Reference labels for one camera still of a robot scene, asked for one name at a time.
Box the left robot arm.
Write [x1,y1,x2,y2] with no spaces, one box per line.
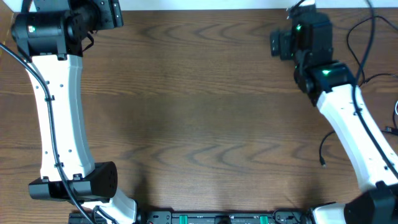
[11,0,139,223]

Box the left camera black cable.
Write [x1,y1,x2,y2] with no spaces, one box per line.
[0,42,119,224]

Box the camera black cable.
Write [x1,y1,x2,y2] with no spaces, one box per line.
[0,42,119,224]
[292,0,398,175]

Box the right camera black cable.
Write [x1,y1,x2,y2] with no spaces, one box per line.
[292,0,398,175]

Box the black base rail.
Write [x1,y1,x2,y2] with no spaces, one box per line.
[136,209,313,224]

